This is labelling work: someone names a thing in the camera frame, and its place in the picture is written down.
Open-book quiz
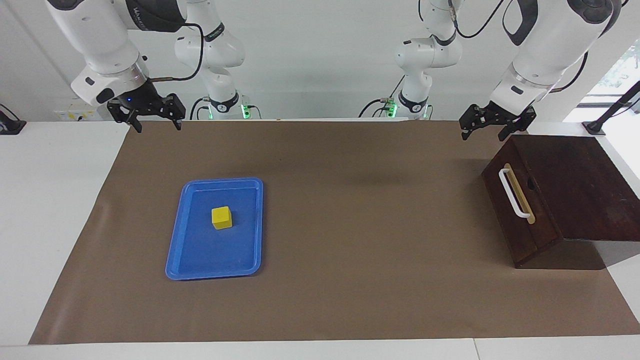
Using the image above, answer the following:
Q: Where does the white drawer handle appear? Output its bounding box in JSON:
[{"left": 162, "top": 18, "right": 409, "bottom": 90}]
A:
[{"left": 498, "top": 168, "right": 532, "bottom": 219}]

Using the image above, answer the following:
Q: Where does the wooden drawer with dark front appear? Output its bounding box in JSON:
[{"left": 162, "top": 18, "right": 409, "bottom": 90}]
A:
[{"left": 481, "top": 141, "right": 559, "bottom": 254}]

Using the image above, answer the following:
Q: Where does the yellow cube block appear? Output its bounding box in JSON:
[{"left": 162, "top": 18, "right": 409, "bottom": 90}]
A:
[{"left": 211, "top": 206, "right": 234, "bottom": 230}]

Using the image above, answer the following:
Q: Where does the dark wooden drawer cabinet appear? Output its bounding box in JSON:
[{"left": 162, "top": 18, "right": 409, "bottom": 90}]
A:
[{"left": 481, "top": 134, "right": 640, "bottom": 271}]

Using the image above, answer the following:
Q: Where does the bright window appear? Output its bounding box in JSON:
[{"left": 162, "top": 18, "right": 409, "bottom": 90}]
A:
[{"left": 585, "top": 40, "right": 640, "bottom": 108}]

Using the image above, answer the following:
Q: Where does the blue plastic tray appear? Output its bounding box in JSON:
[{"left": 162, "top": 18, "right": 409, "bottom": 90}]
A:
[{"left": 165, "top": 177, "right": 264, "bottom": 281}]

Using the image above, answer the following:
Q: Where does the brown paper table mat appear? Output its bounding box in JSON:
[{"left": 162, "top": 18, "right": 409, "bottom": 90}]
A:
[{"left": 28, "top": 119, "right": 640, "bottom": 346}]

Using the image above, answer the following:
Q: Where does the black right base cable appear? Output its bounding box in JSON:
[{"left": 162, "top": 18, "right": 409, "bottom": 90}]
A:
[{"left": 189, "top": 96, "right": 212, "bottom": 121}]

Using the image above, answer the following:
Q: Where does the black base cable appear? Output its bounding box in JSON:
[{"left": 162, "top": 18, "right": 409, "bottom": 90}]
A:
[
  {"left": 358, "top": 75, "right": 405, "bottom": 119},
  {"left": 189, "top": 96, "right": 212, "bottom": 121}
]

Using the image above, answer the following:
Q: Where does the white wall socket box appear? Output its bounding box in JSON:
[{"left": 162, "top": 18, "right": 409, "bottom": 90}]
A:
[{"left": 54, "top": 97, "right": 112, "bottom": 122}]

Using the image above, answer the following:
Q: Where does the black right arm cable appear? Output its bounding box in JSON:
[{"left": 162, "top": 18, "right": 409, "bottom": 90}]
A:
[{"left": 148, "top": 22, "right": 206, "bottom": 83}]

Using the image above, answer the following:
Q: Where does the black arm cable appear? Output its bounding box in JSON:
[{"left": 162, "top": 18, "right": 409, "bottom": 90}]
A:
[
  {"left": 447, "top": 0, "right": 590, "bottom": 94},
  {"left": 148, "top": 22, "right": 206, "bottom": 83}
]

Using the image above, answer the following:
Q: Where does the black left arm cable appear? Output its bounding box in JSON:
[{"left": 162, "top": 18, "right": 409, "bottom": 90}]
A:
[{"left": 447, "top": 0, "right": 590, "bottom": 94}]

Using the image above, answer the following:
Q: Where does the black left base cable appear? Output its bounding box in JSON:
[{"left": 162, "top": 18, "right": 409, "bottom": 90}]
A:
[{"left": 358, "top": 75, "right": 405, "bottom": 119}]

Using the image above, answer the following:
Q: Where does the black camera stand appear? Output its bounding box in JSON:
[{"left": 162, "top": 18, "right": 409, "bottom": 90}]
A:
[{"left": 582, "top": 80, "right": 640, "bottom": 136}]

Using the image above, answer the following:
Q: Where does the black clamp mount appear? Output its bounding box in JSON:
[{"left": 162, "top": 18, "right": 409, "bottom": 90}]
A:
[{"left": 0, "top": 103, "right": 27, "bottom": 135}]

